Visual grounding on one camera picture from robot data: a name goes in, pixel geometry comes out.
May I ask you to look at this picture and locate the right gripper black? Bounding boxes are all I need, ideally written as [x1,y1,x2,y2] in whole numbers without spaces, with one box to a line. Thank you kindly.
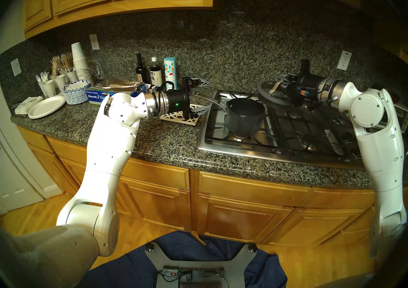
[276,60,322,107]

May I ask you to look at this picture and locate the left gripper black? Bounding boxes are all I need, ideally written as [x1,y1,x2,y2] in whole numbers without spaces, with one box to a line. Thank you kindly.
[166,77,212,121]

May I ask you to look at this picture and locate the pot lid with handle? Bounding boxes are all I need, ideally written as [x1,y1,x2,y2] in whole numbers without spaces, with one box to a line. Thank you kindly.
[257,78,295,107]

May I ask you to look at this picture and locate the dark grey saucepan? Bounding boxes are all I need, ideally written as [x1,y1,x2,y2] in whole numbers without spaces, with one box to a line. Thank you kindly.
[194,94,266,137]

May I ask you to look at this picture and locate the white lattice trivet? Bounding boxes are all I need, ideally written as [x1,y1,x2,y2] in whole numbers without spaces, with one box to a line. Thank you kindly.
[159,103,204,126]

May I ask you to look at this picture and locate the light blue leaf-print canister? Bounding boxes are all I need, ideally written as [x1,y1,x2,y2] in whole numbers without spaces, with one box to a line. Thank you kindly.
[164,57,178,91]

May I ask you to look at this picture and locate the dark sauce bottle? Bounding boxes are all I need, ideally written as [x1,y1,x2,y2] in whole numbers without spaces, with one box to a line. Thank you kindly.
[150,56,163,87]

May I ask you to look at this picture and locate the stainless steel gas cooktop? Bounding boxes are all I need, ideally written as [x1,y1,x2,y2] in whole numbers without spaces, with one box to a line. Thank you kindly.
[197,90,367,170]

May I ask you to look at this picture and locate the dark wine bottle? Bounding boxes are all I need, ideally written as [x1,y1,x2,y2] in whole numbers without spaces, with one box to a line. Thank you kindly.
[136,53,148,84]

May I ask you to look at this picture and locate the crumpled aluminium foil sheet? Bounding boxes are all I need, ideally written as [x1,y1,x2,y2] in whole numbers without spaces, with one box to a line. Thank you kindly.
[96,78,144,92]

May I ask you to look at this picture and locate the blue aluminium foil box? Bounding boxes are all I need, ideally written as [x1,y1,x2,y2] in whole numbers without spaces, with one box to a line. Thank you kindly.
[85,84,151,105]

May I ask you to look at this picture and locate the clear plastic bag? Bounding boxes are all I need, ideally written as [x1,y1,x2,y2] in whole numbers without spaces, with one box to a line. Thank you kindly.
[88,59,106,80]

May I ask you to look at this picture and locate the white toaster oven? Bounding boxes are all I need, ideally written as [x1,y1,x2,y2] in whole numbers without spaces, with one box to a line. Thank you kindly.
[394,101,408,133]

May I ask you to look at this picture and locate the stack of blue patterned bowls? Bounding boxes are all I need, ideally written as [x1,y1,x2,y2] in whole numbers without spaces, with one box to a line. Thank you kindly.
[63,79,92,105]

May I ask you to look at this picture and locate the stack of white paper cups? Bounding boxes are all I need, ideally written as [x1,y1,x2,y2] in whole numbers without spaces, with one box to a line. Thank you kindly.
[71,42,93,82]

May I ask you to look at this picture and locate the wooden lower cabinets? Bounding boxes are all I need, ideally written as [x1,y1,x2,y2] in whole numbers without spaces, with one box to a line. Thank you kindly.
[18,125,408,249]

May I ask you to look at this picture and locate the bundle of wooden sticks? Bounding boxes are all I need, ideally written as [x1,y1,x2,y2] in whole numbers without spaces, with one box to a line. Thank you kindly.
[57,53,74,72]

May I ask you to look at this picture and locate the white paper plate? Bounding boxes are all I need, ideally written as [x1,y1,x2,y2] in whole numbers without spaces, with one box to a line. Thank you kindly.
[28,95,66,119]

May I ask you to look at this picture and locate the stack of white napkins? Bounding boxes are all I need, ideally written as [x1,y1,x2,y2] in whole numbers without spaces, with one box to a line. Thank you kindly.
[14,96,43,115]

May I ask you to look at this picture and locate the black power strip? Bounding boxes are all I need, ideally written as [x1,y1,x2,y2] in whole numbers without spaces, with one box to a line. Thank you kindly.
[163,267,225,277]

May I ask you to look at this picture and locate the dark blue blanket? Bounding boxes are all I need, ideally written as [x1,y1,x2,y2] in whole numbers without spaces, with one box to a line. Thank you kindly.
[77,231,287,288]

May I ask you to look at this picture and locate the black wrist camera orange connector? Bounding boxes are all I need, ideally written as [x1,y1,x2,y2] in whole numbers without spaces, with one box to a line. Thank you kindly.
[297,87,316,100]

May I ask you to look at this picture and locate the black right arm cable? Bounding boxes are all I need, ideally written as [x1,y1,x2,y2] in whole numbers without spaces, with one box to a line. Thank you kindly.
[306,96,338,110]

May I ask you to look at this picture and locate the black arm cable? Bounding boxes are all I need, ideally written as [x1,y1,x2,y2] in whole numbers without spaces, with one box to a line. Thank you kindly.
[306,96,338,110]
[150,81,175,117]

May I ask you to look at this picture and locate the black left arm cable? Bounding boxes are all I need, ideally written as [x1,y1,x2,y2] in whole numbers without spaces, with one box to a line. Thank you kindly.
[150,81,175,117]

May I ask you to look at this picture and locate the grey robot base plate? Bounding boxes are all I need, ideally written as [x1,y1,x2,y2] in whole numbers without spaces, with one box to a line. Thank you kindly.
[145,242,258,288]

